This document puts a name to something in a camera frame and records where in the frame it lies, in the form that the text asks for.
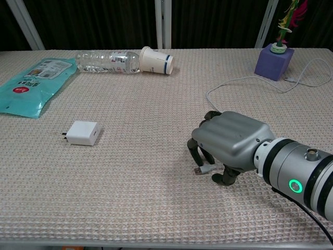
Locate white paper cup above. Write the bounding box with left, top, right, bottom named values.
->
left=139, top=46, right=174, bottom=76

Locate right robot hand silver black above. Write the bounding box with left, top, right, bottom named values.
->
left=187, top=110, right=276, bottom=187

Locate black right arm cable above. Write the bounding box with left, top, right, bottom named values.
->
left=272, top=187, right=333, bottom=245

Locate beige waffle table cloth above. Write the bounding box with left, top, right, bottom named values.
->
left=0, top=48, right=333, bottom=245

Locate slanted aluminium frame post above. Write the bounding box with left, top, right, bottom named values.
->
left=5, top=0, right=45, bottom=51
left=254, top=0, right=279, bottom=49

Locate white USB cable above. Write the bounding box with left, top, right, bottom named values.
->
left=194, top=57, right=333, bottom=177

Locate clear plastic water bottle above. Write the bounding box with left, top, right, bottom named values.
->
left=75, top=51, right=143, bottom=74

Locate upright aluminium frame post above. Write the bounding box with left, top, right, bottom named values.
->
left=155, top=0, right=172, bottom=49

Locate white power adapter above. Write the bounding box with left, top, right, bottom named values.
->
left=61, top=120, right=101, bottom=146

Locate teal wet wipes pack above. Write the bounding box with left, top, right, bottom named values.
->
left=0, top=57, right=78, bottom=120

